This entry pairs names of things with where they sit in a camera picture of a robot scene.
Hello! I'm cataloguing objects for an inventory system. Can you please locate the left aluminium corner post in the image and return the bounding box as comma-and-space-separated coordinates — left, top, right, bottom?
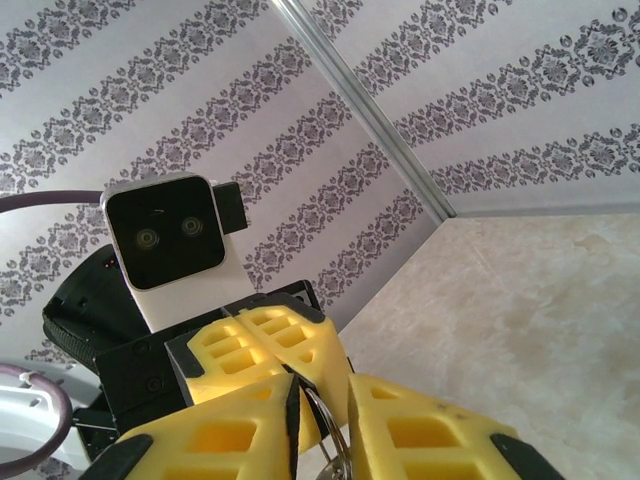
267, 0, 459, 224

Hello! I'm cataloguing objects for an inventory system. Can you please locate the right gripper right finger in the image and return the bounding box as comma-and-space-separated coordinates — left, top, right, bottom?
346, 372, 569, 480

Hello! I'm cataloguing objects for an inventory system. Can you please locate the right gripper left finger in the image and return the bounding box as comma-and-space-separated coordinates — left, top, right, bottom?
84, 373, 307, 480

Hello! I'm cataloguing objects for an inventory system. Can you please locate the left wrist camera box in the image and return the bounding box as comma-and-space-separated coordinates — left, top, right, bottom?
98, 171, 251, 334

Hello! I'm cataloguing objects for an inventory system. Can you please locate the grey wall base trim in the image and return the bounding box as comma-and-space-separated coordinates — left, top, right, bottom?
449, 202, 640, 220

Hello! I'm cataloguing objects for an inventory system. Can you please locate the grey metal keyring holder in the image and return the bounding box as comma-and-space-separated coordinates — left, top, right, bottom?
302, 382, 354, 466

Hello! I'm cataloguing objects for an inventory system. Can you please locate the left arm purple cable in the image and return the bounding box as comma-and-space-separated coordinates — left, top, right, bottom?
0, 191, 109, 471

